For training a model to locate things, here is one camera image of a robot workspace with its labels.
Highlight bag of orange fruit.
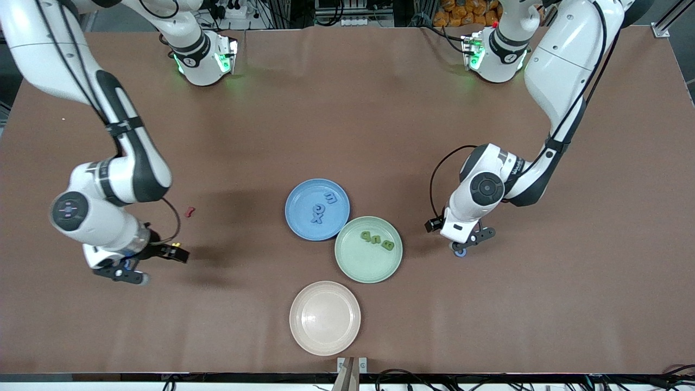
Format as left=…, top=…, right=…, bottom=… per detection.
left=433, top=0, right=503, bottom=28

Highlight black left camera cable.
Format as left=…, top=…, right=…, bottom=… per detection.
left=426, top=0, right=622, bottom=234

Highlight black cables at table edge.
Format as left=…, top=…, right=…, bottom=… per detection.
left=375, top=365, right=695, bottom=391

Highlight beige round plate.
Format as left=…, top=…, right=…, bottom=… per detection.
left=289, top=280, right=362, bottom=357

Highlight white power strip with plugs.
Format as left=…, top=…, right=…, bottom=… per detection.
left=208, top=0, right=251, bottom=20

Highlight green round plate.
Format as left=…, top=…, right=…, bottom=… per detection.
left=334, top=216, right=403, bottom=284

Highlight blue round plate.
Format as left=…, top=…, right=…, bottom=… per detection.
left=285, top=178, right=351, bottom=242

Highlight aluminium frame corner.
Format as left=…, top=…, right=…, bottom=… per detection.
left=652, top=0, right=695, bottom=39

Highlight brown table cover sheet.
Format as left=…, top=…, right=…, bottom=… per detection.
left=0, top=24, right=695, bottom=375

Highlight metal table clamp bracket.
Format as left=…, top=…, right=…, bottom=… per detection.
left=337, top=357, right=368, bottom=375

